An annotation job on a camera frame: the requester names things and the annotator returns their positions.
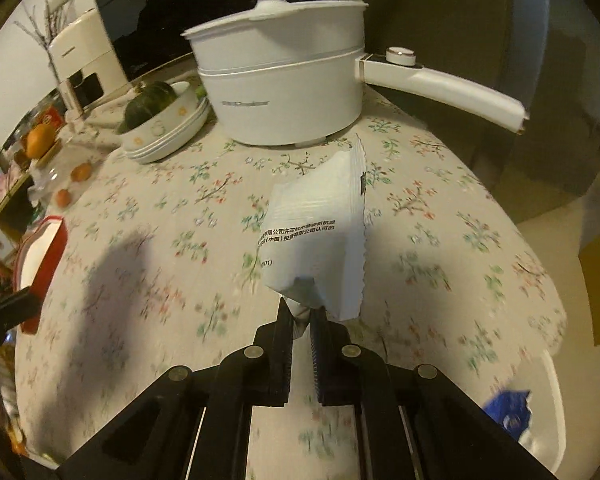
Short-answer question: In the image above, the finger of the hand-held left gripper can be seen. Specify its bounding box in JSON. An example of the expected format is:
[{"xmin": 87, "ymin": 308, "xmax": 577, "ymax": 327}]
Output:
[{"xmin": 0, "ymin": 285, "xmax": 42, "ymax": 333}]

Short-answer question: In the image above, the glass jar with cork lid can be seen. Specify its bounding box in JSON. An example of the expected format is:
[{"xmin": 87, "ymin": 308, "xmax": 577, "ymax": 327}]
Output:
[{"xmin": 27, "ymin": 150, "xmax": 103, "ymax": 208}]

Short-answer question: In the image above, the white electric pot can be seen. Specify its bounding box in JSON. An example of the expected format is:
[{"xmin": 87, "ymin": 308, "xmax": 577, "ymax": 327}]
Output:
[{"xmin": 181, "ymin": 0, "xmax": 531, "ymax": 147}]

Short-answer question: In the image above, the large orange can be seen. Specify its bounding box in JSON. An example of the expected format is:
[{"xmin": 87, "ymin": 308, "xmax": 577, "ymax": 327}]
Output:
[{"xmin": 25, "ymin": 124, "xmax": 56, "ymax": 158}]

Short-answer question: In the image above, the black microwave oven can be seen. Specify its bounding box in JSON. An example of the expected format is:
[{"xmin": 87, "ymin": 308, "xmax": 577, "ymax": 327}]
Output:
[{"xmin": 94, "ymin": 0, "xmax": 353, "ymax": 87}]

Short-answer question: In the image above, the white plate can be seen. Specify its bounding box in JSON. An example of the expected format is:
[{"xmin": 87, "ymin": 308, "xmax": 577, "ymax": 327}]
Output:
[{"xmin": 125, "ymin": 102, "xmax": 212, "ymax": 164}]

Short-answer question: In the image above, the white air fryer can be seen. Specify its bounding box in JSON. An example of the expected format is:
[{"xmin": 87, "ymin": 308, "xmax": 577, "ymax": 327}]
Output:
[{"xmin": 47, "ymin": 10, "xmax": 131, "ymax": 116}]

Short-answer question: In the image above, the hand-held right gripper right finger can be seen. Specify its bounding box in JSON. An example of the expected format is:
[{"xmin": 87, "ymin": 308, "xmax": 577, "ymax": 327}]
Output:
[{"xmin": 307, "ymin": 306, "xmax": 558, "ymax": 480}]

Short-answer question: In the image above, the red white box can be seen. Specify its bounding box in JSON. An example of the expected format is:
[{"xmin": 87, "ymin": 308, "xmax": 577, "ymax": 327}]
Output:
[{"xmin": 12, "ymin": 215, "xmax": 69, "ymax": 336}]

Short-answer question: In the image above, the white stool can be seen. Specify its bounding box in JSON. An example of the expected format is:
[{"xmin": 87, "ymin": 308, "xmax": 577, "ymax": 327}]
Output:
[{"xmin": 517, "ymin": 347, "xmax": 567, "ymax": 476}]

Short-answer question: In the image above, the blue carton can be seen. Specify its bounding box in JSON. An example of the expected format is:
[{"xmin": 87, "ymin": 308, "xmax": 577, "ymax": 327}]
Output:
[{"xmin": 484, "ymin": 389, "xmax": 532, "ymax": 442}]

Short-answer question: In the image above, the stack of white bowls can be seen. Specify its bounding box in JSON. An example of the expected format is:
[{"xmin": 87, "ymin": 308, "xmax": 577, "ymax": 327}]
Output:
[{"xmin": 121, "ymin": 95, "xmax": 208, "ymax": 157}]

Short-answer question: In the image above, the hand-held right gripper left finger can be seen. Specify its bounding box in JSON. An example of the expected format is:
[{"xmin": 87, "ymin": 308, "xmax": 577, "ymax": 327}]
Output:
[{"xmin": 55, "ymin": 297, "xmax": 295, "ymax": 480}]

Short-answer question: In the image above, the floral counter cloth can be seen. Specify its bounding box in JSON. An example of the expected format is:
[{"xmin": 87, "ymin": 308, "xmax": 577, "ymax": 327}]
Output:
[{"xmin": 55, "ymin": 95, "xmax": 131, "ymax": 153}]

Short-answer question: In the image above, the white packet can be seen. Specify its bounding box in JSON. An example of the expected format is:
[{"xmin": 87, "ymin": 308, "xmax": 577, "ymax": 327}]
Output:
[{"xmin": 257, "ymin": 132, "xmax": 368, "ymax": 322}]

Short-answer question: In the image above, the wooden shelf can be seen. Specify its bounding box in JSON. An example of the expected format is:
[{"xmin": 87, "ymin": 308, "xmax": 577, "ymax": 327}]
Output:
[{"xmin": 0, "ymin": 160, "xmax": 37, "ymax": 241}]

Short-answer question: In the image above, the white pot lid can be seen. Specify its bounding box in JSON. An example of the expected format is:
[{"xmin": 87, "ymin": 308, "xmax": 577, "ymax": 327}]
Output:
[{"xmin": 181, "ymin": 0, "xmax": 370, "ymax": 42}]

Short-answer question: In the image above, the green pumpkin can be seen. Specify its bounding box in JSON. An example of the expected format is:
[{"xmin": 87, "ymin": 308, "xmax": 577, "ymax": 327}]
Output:
[{"xmin": 123, "ymin": 81, "xmax": 177, "ymax": 133}]

